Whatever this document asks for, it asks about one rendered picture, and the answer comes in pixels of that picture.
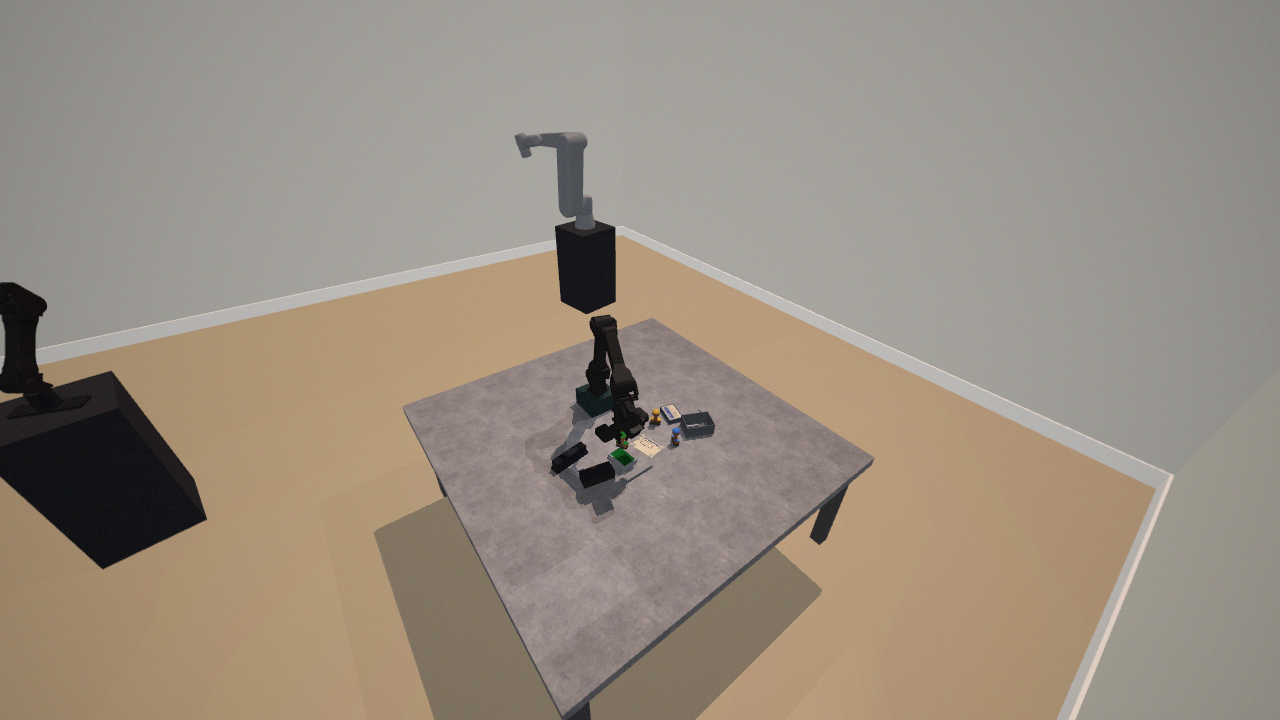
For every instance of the cream paper card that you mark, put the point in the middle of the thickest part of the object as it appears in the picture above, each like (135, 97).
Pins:
(647, 446)

